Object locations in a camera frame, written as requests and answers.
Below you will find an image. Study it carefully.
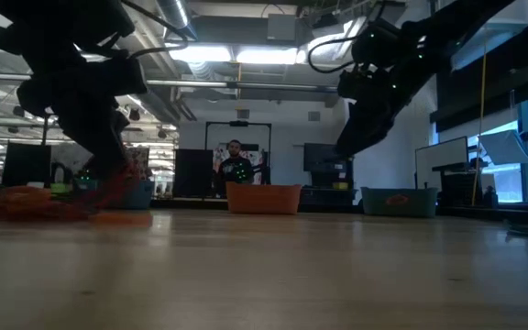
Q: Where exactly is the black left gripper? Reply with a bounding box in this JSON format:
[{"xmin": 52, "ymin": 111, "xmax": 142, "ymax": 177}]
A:
[{"xmin": 15, "ymin": 58, "xmax": 131, "ymax": 181}]

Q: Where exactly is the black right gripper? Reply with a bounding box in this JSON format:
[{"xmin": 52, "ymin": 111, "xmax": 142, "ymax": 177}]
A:
[{"xmin": 334, "ymin": 58, "xmax": 431, "ymax": 158}]

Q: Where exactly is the red rubber band heap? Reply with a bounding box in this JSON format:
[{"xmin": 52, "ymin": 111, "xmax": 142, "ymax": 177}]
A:
[{"xmin": 384, "ymin": 193, "xmax": 412, "ymax": 206}]

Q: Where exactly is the mixed colour rubber band pile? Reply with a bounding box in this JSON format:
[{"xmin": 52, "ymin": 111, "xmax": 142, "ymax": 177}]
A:
[{"xmin": 0, "ymin": 184, "xmax": 154, "ymax": 226}]

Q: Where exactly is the black monitor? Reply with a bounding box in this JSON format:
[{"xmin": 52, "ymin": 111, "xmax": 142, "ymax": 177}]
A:
[{"xmin": 302, "ymin": 142, "xmax": 355, "ymax": 174}]

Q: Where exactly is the black equipment cart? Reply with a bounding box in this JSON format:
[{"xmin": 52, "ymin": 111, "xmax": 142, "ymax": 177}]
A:
[{"xmin": 300, "ymin": 171, "xmax": 358, "ymax": 207}]

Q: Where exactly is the mint green plastic basket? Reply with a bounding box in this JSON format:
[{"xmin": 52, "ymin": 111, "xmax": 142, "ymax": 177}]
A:
[{"xmin": 360, "ymin": 186, "xmax": 439, "ymax": 219}]

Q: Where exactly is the white board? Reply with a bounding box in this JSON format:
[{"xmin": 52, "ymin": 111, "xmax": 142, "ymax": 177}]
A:
[{"xmin": 414, "ymin": 136, "xmax": 470, "ymax": 190}]

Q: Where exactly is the black upright panel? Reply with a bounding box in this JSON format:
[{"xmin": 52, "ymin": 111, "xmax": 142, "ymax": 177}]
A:
[{"xmin": 172, "ymin": 148, "xmax": 215, "ymax": 200}]

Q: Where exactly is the black side desk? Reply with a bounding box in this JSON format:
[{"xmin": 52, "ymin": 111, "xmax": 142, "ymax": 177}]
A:
[{"xmin": 431, "ymin": 159, "xmax": 490, "ymax": 208}]

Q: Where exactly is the orange plastic basket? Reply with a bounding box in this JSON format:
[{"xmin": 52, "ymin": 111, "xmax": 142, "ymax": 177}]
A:
[{"xmin": 225, "ymin": 181, "xmax": 303, "ymax": 215}]

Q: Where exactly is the ceiling light panel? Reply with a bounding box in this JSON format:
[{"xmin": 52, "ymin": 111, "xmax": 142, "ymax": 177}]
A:
[
  {"xmin": 236, "ymin": 46, "xmax": 300, "ymax": 66},
  {"xmin": 167, "ymin": 42, "xmax": 233, "ymax": 64}
]

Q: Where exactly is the grey ceiling pipe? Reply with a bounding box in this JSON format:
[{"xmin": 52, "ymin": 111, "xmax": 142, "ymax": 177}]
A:
[{"xmin": 146, "ymin": 78, "xmax": 339, "ymax": 94}]

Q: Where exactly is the grey ceiling box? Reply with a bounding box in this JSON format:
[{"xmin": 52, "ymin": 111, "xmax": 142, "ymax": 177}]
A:
[{"xmin": 266, "ymin": 13, "xmax": 298, "ymax": 42}]

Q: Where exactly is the person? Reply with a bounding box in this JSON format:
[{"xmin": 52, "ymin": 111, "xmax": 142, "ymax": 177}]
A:
[{"xmin": 213, "ymin": 138, "xmax": 265, "ymax": 198}]

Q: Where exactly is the tilted white panel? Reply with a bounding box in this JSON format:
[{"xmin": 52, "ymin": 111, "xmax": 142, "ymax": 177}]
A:
[{"xmin": 478, "ymin": 129, "xmax": 528, "ymax": 166}]

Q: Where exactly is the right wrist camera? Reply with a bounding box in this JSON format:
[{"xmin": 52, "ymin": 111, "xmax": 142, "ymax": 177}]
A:
[{"xmin": 350, "ymin": 17, "xmax": 405, "ymax": 68}]

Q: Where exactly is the black aluminium table frame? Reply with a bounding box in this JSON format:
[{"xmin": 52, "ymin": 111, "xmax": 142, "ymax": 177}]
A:
[{"xmin": 148, "ymin": 196, "xmax": 528, "ymax": 219}]

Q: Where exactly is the yellow hanging cord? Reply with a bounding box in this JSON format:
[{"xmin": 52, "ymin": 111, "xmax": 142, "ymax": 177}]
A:
[{"xmin": 469, "ymin": 52, "xmax": 488, "ymax": 207}]

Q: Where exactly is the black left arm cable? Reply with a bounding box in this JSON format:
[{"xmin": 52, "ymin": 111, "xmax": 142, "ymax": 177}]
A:
[{"xmin": 119, "ymin": 0, "xmax": 190, "ymax": 60}]

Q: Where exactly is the black stand frame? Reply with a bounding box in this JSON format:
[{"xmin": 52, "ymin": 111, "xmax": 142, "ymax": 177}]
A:
[{"xmin": 204, "ymin": 120, "xmax": 273, "ymax": 187}]

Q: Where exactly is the silver ceiling duct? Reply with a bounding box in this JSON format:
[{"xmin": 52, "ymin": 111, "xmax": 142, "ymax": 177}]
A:
[{"xmin": 155, "ymin": 0, "xmax": 199, "ymax": 42}]

